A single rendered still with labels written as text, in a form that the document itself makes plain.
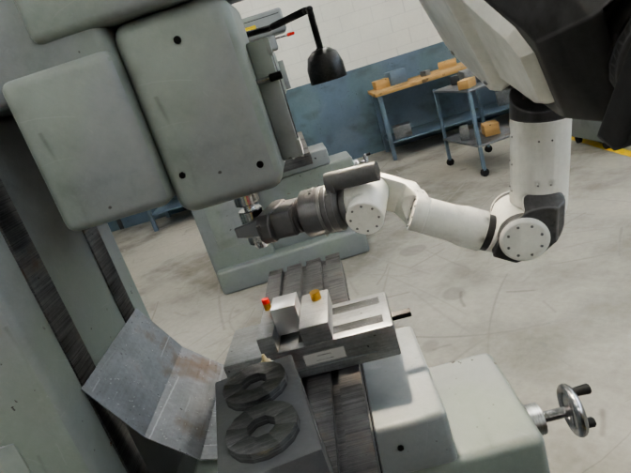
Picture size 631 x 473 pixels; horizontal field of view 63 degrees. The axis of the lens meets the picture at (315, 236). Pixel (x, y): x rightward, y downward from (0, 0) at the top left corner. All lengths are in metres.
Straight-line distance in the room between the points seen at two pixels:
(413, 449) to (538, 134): 0.60
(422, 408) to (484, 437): 0.16
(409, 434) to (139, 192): 0.65
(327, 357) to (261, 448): 0.46
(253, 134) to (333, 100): 6.62
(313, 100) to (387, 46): 1.24
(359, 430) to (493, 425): 0.35
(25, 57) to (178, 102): 0.24
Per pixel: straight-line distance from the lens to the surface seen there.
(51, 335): 1.01
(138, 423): 1.09
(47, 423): 1.02
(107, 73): 0.89
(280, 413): 0.66
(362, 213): 0.87
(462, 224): 0.91
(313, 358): 1.05
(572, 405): 1.29
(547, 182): 0.89
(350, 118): 7.51
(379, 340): 1.03
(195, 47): 0.87
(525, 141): 0.86
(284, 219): 0.93
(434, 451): 1.08
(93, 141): 0.91
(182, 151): 0.89
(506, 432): 1.15
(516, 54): 0.53
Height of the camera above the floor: 1.49
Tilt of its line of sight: 18 degrees down
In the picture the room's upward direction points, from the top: 18 degrees counter-clockwise
